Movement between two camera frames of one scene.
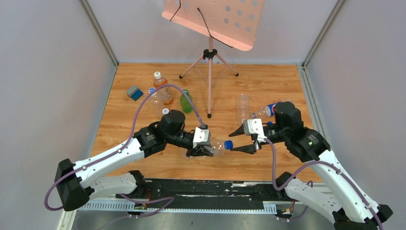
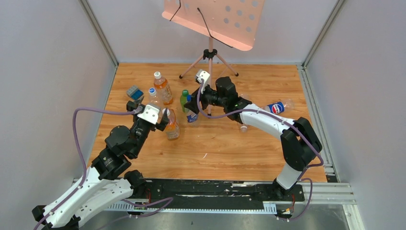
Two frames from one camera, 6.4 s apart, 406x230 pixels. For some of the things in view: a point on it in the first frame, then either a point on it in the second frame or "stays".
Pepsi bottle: [217, 147] -> [192, 117]
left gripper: [197, 149] -> [158, 122]
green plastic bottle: [186, 105] stays
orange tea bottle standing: [164, 93] stays
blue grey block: [134, 93] stays
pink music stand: [234, 22] stays
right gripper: [250, 148] -> [193, 105]
